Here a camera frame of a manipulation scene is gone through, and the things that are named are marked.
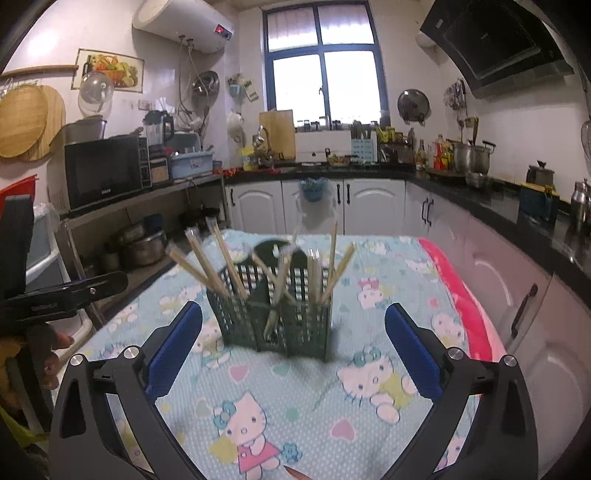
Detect cluster of condiment jars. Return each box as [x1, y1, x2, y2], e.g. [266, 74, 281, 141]
[376, 124, 416, 163]

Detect white countertop box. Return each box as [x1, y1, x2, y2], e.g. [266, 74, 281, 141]
[294, 130, 354, 163]

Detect orange oil bottle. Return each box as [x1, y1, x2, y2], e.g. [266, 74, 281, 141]
[433, 135, 454, 171]

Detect steel faucet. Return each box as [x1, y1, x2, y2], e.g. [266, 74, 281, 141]
[252, 126, 278, 167]

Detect person's left hand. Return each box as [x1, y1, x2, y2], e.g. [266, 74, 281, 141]
[27, 322, 75, 391]

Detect red plastic basin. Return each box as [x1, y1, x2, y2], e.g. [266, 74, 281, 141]
[0, 174, 38, 199]

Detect dark lidded kettle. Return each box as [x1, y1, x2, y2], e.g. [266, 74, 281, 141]
[526, 160, 556, 185]

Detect blue dish tub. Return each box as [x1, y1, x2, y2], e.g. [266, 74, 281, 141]
[168, 150, 215, 180]

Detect person's left forearm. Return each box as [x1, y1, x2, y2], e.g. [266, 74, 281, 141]
[0, 339, 49, 462]

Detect hanging steel basin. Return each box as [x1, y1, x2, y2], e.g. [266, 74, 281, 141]
[191, 71, 220, 97]

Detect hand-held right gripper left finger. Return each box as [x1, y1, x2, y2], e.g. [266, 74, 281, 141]
[48, 301, 204, 480]

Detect glass pot lid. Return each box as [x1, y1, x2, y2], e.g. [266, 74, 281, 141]
[78, 70, 115, 116]

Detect fruit wall picture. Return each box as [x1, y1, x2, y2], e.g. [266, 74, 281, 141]
[71, 48, 145, 93]

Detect black range hood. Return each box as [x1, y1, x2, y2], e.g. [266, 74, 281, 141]
[419, 0, 575, 99]

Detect green plastic utensil holder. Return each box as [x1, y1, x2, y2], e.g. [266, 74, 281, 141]
[205, 239, 333, 363]

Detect white kitchen cabinets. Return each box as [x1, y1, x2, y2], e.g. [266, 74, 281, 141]
[225, 178, 591, 472]

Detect large steel cooking pot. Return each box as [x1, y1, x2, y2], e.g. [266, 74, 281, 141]
[121, 226, 167, 267]

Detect bunch of wooden chopsticks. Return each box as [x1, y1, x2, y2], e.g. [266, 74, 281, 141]
[166, 219, 356, 337]

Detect row of spice jars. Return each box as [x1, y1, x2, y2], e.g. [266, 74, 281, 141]
[298, 119, 352, 132]

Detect white water heater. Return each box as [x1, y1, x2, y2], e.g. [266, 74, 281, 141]
[132, 0, 235, 55]

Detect steel shelf table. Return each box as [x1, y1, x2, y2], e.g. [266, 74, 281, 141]
[60, 173, 227, 324]

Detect round bamboo tray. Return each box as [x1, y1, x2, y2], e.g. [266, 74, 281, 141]
[0, 85, 50, 159]

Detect cartoon cat printed blanket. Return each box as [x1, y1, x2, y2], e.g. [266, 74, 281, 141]
[83, 228, 504, 480]

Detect steel stockpot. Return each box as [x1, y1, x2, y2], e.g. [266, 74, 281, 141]
[450, 141, 496, 175]

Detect black wok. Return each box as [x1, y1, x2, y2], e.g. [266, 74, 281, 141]
[189, 208, 221, 229]

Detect bunch of hanging utensils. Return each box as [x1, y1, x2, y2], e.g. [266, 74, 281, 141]
[443, 78, 468, 112]

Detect steel thermos jug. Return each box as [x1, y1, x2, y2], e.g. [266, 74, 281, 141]
[570, 180, 591, 232]

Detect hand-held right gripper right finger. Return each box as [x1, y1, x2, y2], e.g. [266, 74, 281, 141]
[384, 303, 540, 480]

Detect blue enamel pot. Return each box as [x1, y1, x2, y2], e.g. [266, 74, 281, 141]
[519, 184, 559, 222]

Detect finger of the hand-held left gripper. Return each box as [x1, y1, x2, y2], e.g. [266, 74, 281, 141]
[68, 271, 130, 312]

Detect wooden rolling pin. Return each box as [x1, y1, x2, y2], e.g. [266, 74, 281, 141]
[0, 65, 79, 78]

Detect black microwave oven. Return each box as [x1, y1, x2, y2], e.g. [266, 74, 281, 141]
[64, 134, 152, 212]

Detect wooden cutting board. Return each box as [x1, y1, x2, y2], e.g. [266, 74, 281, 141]
[259, 109, 296, 160]

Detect teal hanging brush holder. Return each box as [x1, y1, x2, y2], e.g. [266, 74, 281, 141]
[228, 74, 258, 101]

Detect dark hanging pan lid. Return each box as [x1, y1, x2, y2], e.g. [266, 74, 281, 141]
[398, 89, 431, 124]

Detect black blender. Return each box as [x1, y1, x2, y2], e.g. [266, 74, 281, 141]
[142, 110, 175, 146]

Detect light blue knife block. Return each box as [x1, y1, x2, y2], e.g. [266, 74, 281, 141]
[351, 137, 378, 163]

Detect blue framed window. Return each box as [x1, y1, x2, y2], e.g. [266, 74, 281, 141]
[262, 2, 386, 127]

